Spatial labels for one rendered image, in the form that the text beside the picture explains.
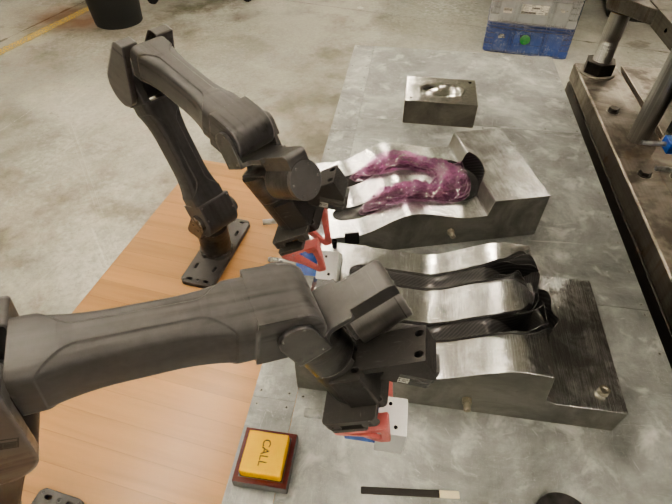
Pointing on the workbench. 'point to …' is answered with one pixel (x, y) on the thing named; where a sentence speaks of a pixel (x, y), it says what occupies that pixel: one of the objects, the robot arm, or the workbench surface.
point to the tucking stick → (410, 492)
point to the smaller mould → (440, 101)
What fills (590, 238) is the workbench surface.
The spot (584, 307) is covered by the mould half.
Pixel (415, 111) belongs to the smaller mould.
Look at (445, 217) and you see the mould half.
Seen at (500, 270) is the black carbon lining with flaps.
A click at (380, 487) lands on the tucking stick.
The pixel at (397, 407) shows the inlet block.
